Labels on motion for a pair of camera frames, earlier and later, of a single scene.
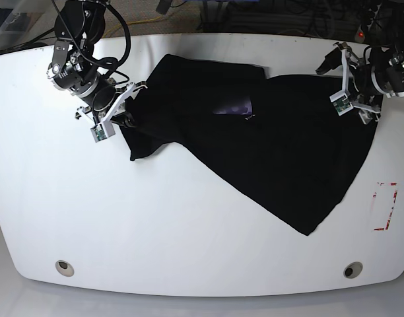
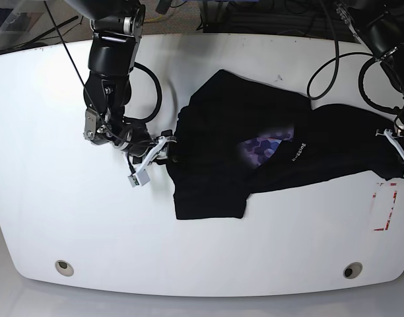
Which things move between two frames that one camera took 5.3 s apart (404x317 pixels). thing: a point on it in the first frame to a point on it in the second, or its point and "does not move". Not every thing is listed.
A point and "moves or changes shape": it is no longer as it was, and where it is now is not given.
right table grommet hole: (352, 269) does not move
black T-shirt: (278, 140) moves or changes shape
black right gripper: (100, 97) to (135, 139)
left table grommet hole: (64, 268) does not move
